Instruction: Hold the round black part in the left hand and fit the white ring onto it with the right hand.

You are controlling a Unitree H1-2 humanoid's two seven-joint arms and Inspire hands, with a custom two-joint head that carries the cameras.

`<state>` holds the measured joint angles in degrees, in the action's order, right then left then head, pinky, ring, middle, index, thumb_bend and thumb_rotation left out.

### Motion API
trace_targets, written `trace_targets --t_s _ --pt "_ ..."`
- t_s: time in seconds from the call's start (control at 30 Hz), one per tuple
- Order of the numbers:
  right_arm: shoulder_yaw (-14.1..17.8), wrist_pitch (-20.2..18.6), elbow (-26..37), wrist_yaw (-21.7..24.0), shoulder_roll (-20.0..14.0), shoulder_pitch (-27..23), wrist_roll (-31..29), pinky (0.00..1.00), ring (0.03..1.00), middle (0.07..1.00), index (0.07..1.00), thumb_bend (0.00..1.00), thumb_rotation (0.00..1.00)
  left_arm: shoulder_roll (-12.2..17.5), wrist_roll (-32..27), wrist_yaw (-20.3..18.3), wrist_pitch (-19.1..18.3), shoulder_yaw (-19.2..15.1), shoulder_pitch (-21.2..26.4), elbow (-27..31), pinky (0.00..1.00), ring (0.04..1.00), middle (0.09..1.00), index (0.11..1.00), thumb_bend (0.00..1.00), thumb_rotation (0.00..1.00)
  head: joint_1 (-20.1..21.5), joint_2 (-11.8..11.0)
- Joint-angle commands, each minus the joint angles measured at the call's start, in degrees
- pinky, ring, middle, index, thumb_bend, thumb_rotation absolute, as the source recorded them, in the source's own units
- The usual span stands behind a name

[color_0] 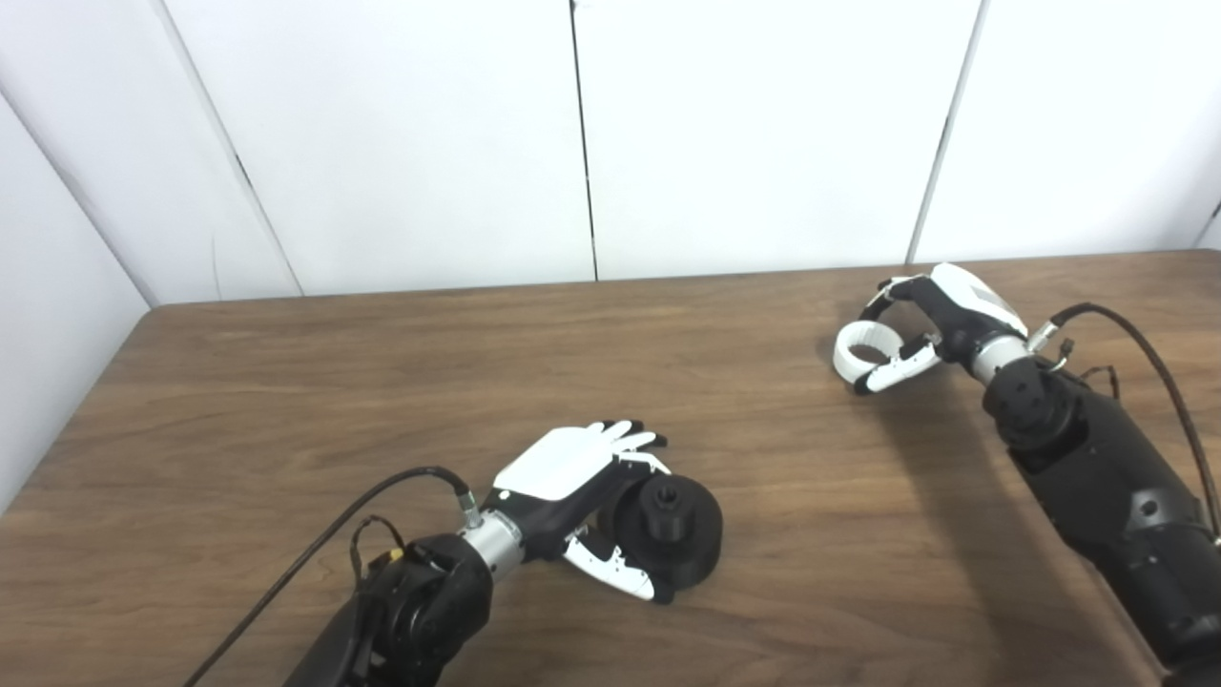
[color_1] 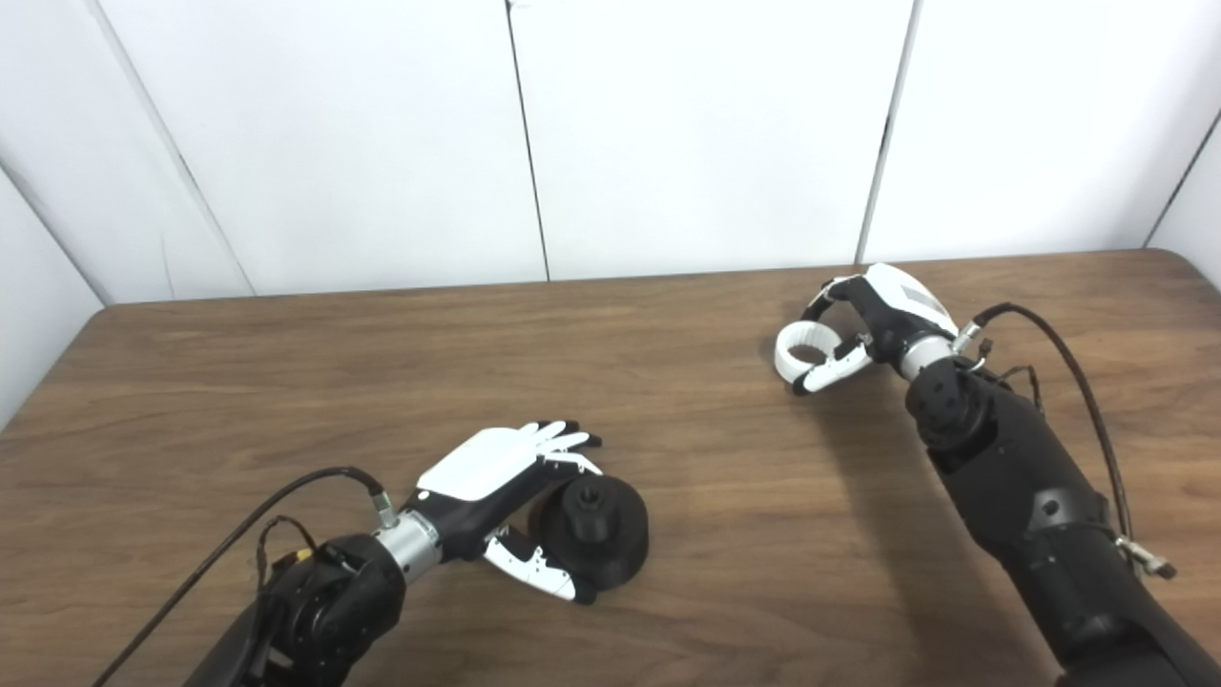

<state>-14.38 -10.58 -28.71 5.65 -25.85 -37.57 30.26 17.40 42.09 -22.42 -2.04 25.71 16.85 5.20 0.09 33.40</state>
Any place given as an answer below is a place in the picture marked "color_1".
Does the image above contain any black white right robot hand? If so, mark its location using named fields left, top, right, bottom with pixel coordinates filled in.
left=792, top=263, right=960, bottom=396

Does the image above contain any round black plastic part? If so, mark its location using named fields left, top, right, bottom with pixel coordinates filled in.
left=528, top=475, right=651, bottom=588

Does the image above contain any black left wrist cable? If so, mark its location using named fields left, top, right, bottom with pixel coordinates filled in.
left=91, top=467, right=400, bottom=687

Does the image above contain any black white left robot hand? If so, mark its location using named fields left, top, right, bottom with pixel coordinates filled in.
left=405, top=420, right=604, bottom=604

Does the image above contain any white toothed plastic ring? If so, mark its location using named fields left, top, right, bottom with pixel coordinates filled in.
left=774, top=322, right=845, bottom=385

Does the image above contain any thin black wire yellow plug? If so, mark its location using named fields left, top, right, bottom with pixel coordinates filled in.
left=254, top=515, right=318, bottom=575

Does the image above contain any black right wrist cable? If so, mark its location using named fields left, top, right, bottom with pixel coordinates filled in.
left=954, top=302, right=1176, bottom=579

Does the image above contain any thin black wire loop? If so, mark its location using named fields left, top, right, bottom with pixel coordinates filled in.
left=978, top=336, right=1043, bottom=413

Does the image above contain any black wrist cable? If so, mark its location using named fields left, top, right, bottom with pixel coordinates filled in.
left=91, top=467, right=400, bottom=687
left=954, top=302, right=1176, bottom=579

